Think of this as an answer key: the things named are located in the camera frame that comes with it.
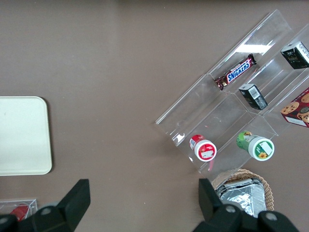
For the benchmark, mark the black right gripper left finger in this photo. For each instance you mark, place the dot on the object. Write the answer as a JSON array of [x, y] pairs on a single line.
[[77, 200]]

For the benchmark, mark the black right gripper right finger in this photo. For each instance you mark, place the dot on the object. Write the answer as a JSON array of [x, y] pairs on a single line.
[[207, 200]]

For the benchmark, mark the light wicker basket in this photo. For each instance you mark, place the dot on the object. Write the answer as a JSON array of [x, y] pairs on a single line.
[[269, 195]]

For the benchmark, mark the cream plastic serving tray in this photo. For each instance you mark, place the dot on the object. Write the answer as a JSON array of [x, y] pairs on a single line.
[[24, 135]]

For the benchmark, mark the silver foil food package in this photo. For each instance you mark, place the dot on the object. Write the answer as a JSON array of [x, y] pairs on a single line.
[[241, 195]]

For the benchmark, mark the clear acrylic bottle rack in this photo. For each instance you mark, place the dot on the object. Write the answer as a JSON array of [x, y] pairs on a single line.
[[31, 204]]

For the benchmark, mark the red white-lidded cup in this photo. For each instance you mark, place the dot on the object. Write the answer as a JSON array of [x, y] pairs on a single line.
[[205, 149]]

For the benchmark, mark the red cola bottle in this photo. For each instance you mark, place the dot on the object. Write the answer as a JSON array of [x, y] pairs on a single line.
[[20, 211]]

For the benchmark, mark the green white-lidded cup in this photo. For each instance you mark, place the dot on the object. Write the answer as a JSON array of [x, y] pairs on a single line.
[[260, 148]]

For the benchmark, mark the clear acrylic tiered stand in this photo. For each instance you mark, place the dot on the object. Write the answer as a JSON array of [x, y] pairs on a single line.
[[193, 108]]

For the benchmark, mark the small black barcode box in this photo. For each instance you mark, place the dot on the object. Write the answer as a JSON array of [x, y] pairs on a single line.
[[253, 96]]

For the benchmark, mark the red chocolate chip cookie box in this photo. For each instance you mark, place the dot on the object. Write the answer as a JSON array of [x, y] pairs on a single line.
[[297, 108]]

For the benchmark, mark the Snickers chocolate bar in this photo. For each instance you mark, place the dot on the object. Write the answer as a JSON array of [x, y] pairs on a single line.
[[237, 72]]

